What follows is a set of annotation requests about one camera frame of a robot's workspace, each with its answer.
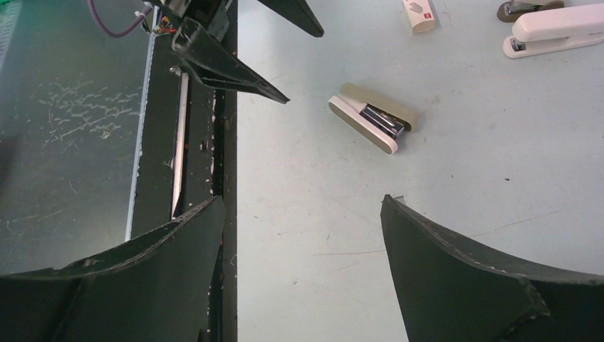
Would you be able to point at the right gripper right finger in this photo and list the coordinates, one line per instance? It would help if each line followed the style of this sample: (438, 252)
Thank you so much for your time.
(452, 288)

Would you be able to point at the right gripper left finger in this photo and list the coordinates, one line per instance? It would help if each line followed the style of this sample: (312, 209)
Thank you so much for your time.
(118, 283)

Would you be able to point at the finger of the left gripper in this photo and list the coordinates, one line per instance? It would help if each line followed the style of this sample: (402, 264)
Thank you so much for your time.
(299, 13)
(210, 64)

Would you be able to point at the beige stapler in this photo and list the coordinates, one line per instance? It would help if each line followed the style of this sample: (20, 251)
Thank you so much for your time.
(378, 118)

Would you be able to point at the white stapler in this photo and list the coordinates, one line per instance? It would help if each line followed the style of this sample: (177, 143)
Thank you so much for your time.
(555, 30)

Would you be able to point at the small grey stapler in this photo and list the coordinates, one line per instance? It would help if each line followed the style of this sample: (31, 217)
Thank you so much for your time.
(510, 11)

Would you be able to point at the white staple box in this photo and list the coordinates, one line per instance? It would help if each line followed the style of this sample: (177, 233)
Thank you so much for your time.
(420, 15)

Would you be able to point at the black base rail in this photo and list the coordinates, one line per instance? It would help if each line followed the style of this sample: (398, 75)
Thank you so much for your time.
(186, 152)

